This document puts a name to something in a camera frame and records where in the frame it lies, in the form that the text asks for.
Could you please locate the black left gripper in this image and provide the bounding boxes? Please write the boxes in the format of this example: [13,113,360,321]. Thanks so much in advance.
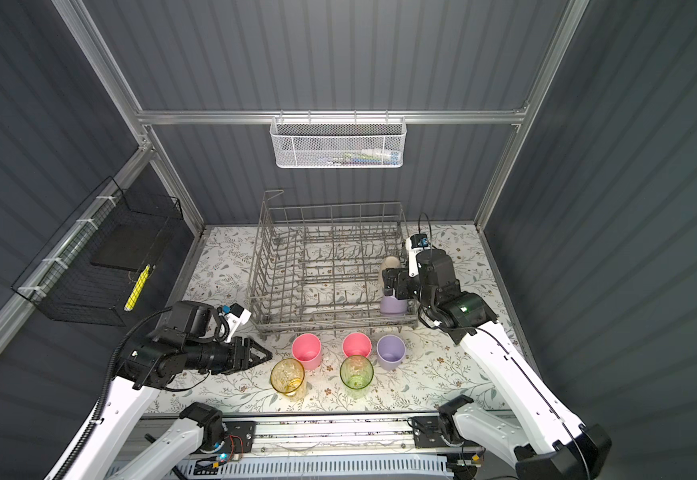
[186,336,274,372]

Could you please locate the beige cup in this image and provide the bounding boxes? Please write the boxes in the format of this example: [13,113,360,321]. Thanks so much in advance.
[380,256,402,277]

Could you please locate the lilac cup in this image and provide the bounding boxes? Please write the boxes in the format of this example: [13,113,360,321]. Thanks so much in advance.
[377,334,407,371]
[380,295,409,316]

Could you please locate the yellow transparent cup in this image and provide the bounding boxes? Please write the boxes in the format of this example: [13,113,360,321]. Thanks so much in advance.
[270,358,306,398]

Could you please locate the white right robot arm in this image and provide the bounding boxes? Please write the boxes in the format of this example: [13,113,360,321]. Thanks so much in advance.
[382,234,613,479]

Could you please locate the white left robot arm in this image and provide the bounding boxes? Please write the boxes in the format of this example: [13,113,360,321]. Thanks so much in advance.
[48,301,272,479]

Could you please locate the pink cup left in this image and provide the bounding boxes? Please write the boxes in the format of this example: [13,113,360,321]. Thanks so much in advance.
[292,333,322,370]

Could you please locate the pink cup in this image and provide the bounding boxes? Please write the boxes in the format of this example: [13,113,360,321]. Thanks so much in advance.
[342,332,373,358]
[292,333,322,370]

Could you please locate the pink cup right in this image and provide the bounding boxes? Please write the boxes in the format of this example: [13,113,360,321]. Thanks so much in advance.
[342,332,373,358]

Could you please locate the green transparent cup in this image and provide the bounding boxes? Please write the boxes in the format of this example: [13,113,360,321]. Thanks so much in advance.
[340,355,375,392]

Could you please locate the tubes in white basket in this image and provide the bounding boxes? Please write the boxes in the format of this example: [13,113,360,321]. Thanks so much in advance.
[320,148,403,167]

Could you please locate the yellow brush in basket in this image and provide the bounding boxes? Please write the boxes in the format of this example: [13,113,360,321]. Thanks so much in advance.
[124,264,152,312]

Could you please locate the white vented cover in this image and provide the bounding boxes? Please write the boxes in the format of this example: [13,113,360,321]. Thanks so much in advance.
[180,454,455,479]

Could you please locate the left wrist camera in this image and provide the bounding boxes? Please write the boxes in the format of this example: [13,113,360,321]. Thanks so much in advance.
[216,303,252,343]

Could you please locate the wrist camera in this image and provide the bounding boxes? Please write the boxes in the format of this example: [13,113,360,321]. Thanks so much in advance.
[405,233,431,277]
[216,303,252,343]

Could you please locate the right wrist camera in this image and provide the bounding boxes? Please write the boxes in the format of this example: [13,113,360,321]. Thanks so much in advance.
[405,233,431,277]

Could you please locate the grey wire dish rack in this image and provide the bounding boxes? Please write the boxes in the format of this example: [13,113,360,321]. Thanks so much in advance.
[248,189,417,335]

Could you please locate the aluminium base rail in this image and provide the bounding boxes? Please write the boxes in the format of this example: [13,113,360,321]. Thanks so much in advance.
[167,410,530,457]

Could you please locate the white mesh wall basket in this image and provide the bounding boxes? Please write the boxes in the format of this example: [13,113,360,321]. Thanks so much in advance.
[270,115,408,169]

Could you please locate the black wire wall basket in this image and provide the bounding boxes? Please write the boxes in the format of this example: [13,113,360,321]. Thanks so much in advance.
[12,178,182,327]

